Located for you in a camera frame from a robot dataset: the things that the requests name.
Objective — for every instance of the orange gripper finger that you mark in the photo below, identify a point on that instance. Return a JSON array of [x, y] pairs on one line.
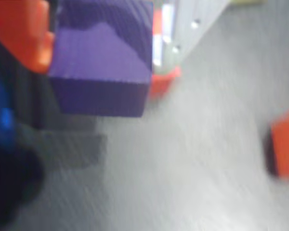
[[21, 33]]

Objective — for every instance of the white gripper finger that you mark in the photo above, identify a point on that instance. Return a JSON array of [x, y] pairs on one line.
[[190, 31]]

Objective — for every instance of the purple cube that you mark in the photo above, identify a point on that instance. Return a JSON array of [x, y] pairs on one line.
[[101, 65]]

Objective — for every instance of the blue cube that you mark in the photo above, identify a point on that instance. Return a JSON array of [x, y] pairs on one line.
[[1, 113]]

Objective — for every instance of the orange cube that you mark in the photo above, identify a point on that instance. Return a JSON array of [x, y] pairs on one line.
[[286, 144]]

